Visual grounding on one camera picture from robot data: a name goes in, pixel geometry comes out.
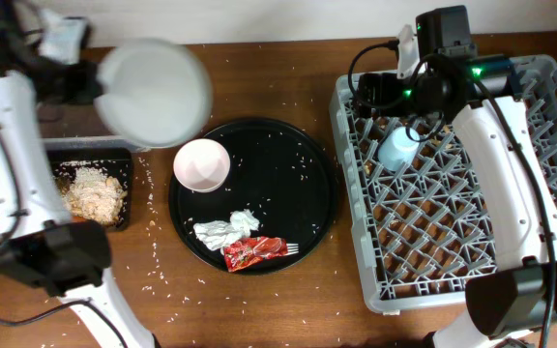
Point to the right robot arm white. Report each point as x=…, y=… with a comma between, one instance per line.
x=440, y=71

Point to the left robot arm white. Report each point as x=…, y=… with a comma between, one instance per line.
x=41, y=244

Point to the grey dishwasher rack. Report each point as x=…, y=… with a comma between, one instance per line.
x=422, y=232

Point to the pink bowl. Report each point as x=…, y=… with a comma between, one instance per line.
x=202, y=165

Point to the white plastic fork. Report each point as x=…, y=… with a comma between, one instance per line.
x=292, y=249

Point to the black rectangular tray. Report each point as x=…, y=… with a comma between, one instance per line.
x=116, y=162

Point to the oats and nuts food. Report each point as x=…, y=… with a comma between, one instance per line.
x=91, y=194

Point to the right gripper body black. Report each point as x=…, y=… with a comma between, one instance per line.
x=395, y=96

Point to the red snack wrapper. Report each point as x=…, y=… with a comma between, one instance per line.
x=249, y=251

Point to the round black tray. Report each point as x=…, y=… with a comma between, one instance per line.
x=277, y=172

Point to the grey plate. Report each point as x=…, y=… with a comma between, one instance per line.
x=156, y=94

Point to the light blue plastic cup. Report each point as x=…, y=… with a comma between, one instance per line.
x=399, y=148

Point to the crumpled white tissue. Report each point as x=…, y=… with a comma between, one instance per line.
x=219, y=234

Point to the clear plastic bin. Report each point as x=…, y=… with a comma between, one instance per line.
x=71, y=127

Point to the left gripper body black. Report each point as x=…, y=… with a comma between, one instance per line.
x=60, y=85

